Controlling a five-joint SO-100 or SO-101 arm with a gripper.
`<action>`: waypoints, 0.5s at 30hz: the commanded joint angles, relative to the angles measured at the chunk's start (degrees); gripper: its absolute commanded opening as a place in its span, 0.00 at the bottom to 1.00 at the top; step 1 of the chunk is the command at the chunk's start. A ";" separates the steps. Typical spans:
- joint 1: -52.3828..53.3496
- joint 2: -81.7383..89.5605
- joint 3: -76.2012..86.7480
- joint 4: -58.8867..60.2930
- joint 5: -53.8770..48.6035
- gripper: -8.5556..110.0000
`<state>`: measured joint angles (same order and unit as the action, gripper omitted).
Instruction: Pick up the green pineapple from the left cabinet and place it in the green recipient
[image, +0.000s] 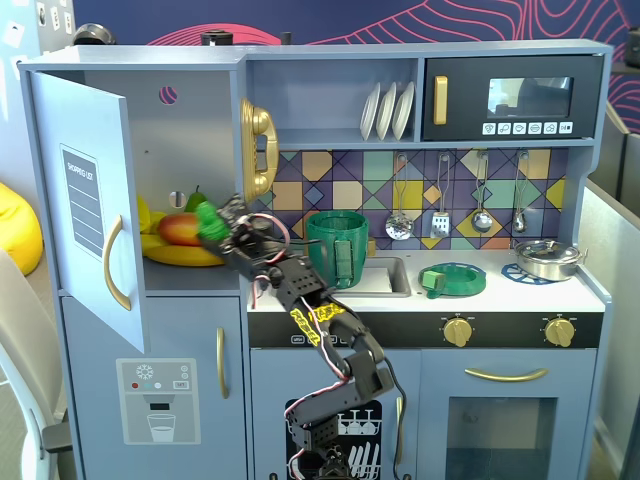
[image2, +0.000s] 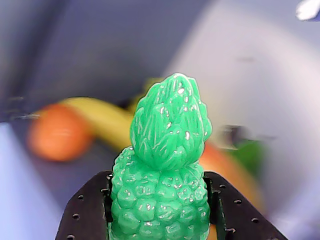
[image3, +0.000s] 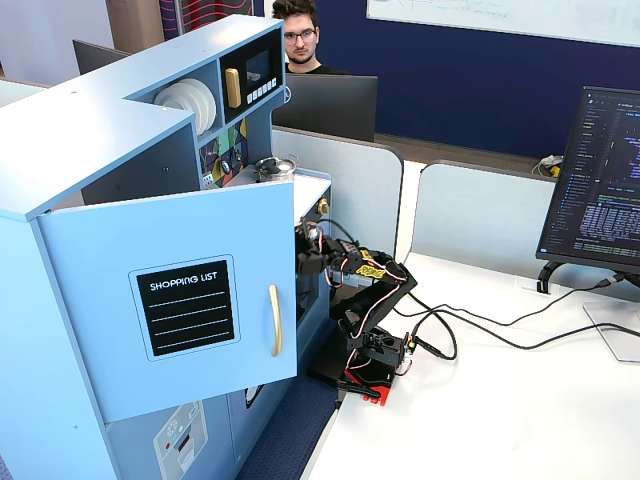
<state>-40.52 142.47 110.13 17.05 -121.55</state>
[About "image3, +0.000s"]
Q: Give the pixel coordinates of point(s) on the gold stove knob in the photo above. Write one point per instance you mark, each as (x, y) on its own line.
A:
(323, 205)

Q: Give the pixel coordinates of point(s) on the white whiteboard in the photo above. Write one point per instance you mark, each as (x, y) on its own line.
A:
(500, 17)

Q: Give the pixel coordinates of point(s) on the black monitor back side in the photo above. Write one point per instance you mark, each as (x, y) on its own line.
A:
(330, 107)

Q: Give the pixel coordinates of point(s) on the white toy plate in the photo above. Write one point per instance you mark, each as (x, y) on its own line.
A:
(207, 107)
(167, 99)
(186, 92)

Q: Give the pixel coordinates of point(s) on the blue toy kitchen cabinet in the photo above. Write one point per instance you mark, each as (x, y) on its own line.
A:
(100, 130)

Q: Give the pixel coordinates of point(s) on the grey desk divider panel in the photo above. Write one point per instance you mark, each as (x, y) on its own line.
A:
(350, 200)
(480, 215)

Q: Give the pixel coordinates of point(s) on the black toy microwave door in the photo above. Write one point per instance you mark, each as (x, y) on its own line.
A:
(260, 65)

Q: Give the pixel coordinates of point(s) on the small wrist camera board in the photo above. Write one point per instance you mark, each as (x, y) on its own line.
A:
(311, 231)

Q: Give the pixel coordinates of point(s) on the monitor showing code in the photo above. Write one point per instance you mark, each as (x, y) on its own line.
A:
(595, 180)

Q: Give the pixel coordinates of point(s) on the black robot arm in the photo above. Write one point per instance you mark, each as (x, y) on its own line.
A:
(385, 295)

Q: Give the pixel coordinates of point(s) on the metal toy pot with lid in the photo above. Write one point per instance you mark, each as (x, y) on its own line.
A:
(275, 167)

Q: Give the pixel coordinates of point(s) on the dark toy faucet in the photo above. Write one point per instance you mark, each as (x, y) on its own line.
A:
(231, 162)

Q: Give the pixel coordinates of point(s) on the red and black robot base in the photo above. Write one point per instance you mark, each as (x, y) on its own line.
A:
(375, 382)

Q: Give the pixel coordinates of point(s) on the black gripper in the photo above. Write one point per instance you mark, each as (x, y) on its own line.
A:
(306, 260)

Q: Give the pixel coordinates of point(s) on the blue shopping list door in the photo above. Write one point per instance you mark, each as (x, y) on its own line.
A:
(200, 235)

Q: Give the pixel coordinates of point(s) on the dark monitor with thin edge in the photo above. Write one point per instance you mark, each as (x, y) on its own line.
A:
(95, 56)

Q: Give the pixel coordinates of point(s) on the silver monitor stand base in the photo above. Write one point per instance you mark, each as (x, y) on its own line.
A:
(612, 330)

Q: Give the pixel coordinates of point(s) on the man with glasses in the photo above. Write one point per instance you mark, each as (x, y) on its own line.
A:
(300, 42)

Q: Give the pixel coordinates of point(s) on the red striped banner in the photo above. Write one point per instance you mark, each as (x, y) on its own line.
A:
(210, 12)

